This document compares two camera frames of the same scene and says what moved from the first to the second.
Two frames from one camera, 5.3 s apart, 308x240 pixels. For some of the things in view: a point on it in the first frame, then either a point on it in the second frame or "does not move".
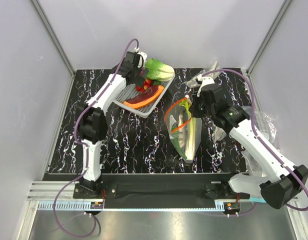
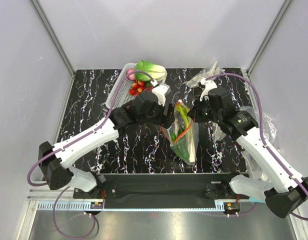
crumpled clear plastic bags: x=263 y=125 does not move
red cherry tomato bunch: x=147 y=82 → x=137 y=87
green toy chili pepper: x=174 y=130 → x=182 y=149
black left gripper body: x=139 y=80 → x=161 y=119
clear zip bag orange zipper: x=184 y=130 does not move
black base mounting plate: x=160 y=190 does not move
